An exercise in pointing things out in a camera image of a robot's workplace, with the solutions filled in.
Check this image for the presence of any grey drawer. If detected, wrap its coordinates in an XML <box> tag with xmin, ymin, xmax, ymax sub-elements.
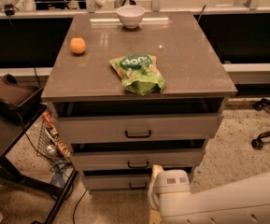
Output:
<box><xmin>70</xmin><ymin>149</ymin><xmax>204</xmax><ymax>171</ymax></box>
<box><xmin>54</xmin><ymin>114</ymin><xmax>223</xmax><ymax>144</ymax></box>
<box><xmin>81</xmin><ymin>168</ymin><xmax>152</xmax><ymax>192</ymax></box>

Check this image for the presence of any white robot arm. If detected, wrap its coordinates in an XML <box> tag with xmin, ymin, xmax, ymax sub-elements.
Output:
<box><xmin>149</xmin><ymin>165</ymin><xmax>270</xmax><ymax>224</ymax></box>

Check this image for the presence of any grey drawer cabinet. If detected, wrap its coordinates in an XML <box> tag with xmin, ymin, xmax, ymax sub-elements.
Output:
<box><xmin>40</xmin><ymin>10</ymin><xmax>238</xmax><ymax>194</ymax></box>

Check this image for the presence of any green chip bag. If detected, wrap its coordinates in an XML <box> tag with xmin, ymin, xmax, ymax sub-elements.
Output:
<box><xmin>109</xmin><ymin>53</ymin><xmax>165</xmax><ymax>95</ymax></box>

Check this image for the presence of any orange fruit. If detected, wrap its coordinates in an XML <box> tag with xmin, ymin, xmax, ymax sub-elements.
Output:
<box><xmin>69</xmin><ymin>37</ymin><xmax>86</xmax><ymax>54</ymax></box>

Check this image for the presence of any white bowl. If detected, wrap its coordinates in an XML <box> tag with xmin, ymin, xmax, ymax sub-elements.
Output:
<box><xmin>117</xmin><ymin>5</ymin><xmax>145</xmax><ymax>29</ymax></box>

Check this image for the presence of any brown padded case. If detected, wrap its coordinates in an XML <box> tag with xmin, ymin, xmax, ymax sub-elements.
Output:
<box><xmin>0</xmin><ymin>74</ymin><xmax>43</xmax><ymax>120</ymax></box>

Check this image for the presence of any black side table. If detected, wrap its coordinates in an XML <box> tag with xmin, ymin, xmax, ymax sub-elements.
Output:
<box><xmin>0</xmin><ymin>104</ymin><xmax>78</xmax><ymax>224</ymax></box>

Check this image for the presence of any black power adapter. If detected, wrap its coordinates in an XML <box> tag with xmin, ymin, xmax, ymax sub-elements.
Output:
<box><xmin>4</xmin><ymin>4</ymin><xmax>15</xmax><ymax>16</ymax></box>

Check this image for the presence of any wire basket with snacks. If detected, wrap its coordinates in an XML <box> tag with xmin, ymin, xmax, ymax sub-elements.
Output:
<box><xmin>37</xmin><ymin>110</ymin><xmax>70</xmax><ymax>162</ymax></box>

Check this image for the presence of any black floor cable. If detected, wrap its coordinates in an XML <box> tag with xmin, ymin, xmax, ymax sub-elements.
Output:
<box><xmin>72</xmin><ymin>189</ymin><xmax>89</xmax><ymax>224</ymax></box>

